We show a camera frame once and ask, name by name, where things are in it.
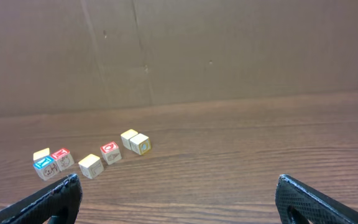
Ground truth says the plain wood picture block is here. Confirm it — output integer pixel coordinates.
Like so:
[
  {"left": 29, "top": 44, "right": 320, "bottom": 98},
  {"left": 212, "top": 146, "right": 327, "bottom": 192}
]
[{"left": 130, "top": 133, "right": 152, "bottom": 155}]

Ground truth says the yellow top squirrel block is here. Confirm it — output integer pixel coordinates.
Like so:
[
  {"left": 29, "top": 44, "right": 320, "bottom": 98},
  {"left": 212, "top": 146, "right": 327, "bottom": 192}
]
[{"left": 33, "top": 147, "right": 50, "bottom": 162}]

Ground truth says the red M letter block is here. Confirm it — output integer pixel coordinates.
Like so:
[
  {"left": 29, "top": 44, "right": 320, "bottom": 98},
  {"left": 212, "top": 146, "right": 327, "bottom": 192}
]
[{"left": 51, "top": 148, "right": 75, "bottom": 171}]

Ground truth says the yellow top turtle block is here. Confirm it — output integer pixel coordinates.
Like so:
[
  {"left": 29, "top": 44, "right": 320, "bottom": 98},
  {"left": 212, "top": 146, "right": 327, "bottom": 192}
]
[{"left": 78, "top": 154, "right": 104, "bottom": 179}]

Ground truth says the red framed symbol block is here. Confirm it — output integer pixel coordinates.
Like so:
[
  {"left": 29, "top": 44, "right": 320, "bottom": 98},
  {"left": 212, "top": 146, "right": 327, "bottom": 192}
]
[{"left": 100, "top": 141, "right": 122, "bottom": 165}]

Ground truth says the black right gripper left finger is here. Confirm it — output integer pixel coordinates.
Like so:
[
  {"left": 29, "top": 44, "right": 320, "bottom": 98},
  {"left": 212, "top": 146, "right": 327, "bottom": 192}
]
[{"left": 0, "top": 173, "right": 83, "bottom": 223}]

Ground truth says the cardboard back panel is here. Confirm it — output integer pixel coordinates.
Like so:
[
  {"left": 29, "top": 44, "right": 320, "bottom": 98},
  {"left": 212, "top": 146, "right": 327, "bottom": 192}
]
[{"left": 0, "top": 1, "right": 358, "bottom": 116}]

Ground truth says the blue X letter block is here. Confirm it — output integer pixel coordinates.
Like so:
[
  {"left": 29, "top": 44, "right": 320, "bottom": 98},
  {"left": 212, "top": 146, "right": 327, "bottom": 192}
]
[{"left": 33, "top": 156, "right": 60, "bottom": 180}]

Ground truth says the yellow top far block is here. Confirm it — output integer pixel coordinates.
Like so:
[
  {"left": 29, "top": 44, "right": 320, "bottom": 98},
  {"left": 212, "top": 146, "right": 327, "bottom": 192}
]
[{"left": 121, "top": 129, "right": 138, "bottom": 150}]

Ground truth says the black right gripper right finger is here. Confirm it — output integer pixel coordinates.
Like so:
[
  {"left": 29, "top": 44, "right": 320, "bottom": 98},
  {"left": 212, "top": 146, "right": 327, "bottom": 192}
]
[{"left": 275, "top": 174, "right": 358, "bottom": 224}]

